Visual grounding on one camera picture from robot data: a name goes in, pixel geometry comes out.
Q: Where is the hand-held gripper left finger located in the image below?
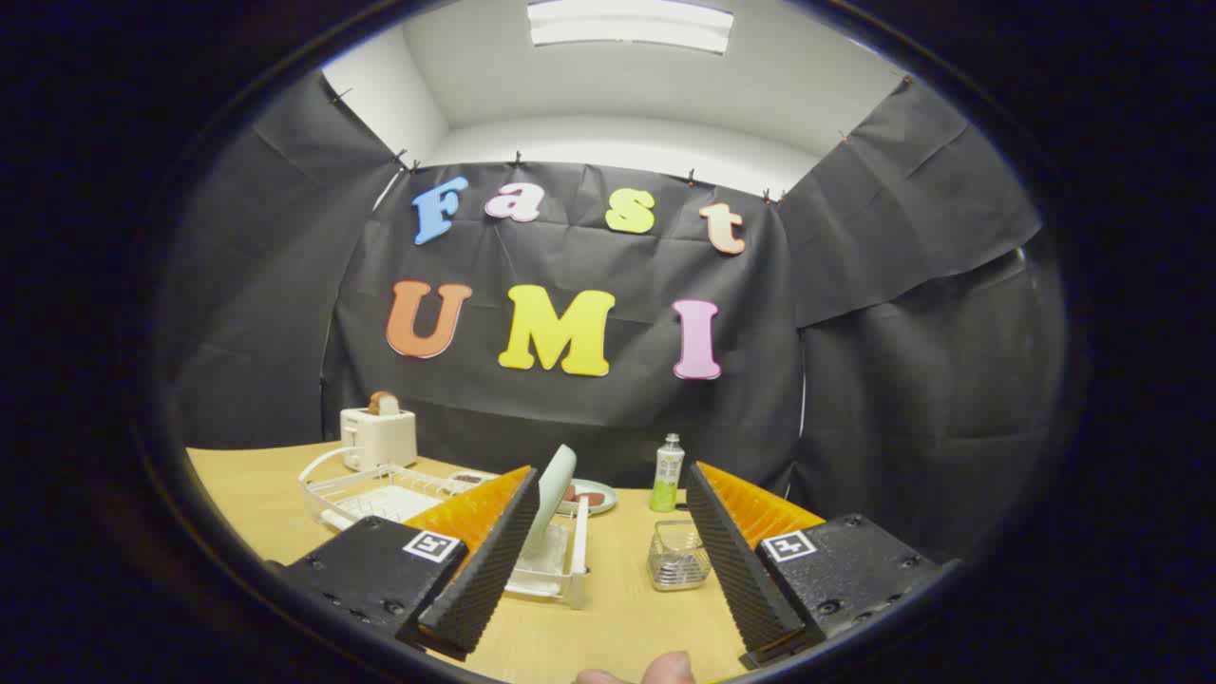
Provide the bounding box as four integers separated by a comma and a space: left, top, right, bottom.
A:
269, 464, 542, 663

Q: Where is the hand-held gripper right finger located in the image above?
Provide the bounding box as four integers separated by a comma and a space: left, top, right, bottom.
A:
684, 461, 960, 671

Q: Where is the small metal wire basket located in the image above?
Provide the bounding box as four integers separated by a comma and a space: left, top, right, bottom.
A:
648, 519, 713, 592

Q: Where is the white wire dish rack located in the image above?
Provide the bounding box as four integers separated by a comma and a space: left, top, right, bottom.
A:
298, 461, 592, 611

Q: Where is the light green plate with meat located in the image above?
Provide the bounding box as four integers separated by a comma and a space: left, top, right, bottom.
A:
559, 478, 618, 517

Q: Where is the green tea bottle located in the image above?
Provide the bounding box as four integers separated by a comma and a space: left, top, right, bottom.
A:
650, 433, 687, 514

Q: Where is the white toaster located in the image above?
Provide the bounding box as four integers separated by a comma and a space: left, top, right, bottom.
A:
340, 407, 419, 473

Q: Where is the black backdrop cloth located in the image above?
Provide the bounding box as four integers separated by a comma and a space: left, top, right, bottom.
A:
157, 71, 1070, 571

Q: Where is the ceiling light panel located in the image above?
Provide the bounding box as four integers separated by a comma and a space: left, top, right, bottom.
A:
527, 0, 734, 55

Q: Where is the white toaster cable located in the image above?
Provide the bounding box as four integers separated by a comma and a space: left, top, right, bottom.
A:
298, 446, 348, 481

